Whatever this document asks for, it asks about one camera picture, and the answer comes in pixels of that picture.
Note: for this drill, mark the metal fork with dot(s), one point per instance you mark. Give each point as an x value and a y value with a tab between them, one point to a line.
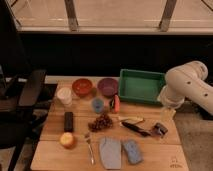
88	140

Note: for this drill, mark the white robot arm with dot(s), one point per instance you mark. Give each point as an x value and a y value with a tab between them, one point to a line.
187	81

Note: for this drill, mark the purple bowl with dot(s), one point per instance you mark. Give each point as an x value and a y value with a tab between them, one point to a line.
108	87

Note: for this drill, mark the red bowl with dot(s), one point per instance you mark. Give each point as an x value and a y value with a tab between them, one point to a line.
82	87

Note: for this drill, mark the blue cup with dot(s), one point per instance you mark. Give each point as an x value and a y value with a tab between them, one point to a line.
97	105

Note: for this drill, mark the green plastic tray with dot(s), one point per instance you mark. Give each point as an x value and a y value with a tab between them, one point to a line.
138	86

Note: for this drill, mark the bunch of purple grapes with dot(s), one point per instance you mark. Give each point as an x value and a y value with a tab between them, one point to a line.
100	123

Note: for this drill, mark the yellow banana toy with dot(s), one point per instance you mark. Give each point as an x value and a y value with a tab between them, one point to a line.
132	119

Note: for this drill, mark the white cup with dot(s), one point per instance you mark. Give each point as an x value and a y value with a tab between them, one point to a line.
64	95

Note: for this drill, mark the black rectangular block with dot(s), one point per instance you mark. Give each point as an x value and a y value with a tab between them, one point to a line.
68	122

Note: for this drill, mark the grey-blue cloth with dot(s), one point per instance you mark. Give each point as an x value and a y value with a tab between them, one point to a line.
110	153

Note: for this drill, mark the blue sponge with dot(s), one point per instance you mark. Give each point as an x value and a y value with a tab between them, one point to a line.
132	151

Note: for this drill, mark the small metal clip tool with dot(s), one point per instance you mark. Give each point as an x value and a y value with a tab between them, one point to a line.
159	130

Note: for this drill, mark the yellow apple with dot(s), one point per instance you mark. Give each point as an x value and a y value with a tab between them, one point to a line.
67	140

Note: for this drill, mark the black office chair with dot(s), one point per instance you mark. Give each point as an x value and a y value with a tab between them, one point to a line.
16	115

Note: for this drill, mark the black handled knife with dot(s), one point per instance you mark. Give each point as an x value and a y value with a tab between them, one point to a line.
135	128

